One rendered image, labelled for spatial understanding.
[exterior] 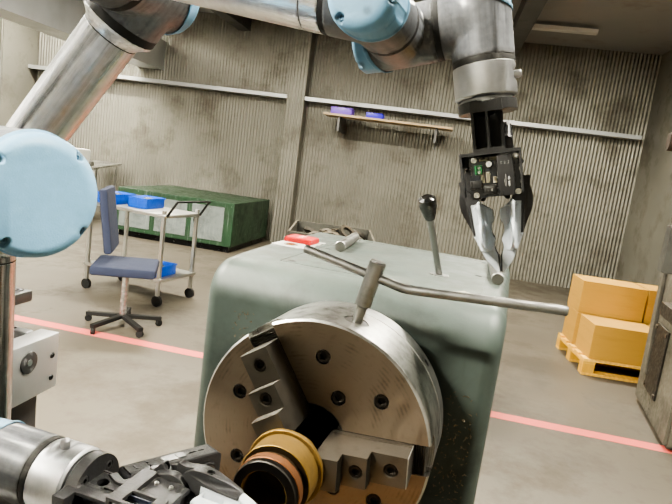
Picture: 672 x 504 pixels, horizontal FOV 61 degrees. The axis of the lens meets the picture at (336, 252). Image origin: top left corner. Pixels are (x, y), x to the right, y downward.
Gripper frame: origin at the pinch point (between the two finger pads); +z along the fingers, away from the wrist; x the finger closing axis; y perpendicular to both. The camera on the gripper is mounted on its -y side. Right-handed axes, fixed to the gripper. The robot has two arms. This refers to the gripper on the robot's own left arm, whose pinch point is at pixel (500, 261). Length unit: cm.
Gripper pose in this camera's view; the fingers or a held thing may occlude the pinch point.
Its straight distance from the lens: 77.5
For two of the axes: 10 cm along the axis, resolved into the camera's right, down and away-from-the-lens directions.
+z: 1.0, 9.9, 0.8
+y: -3.0, 1.1, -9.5
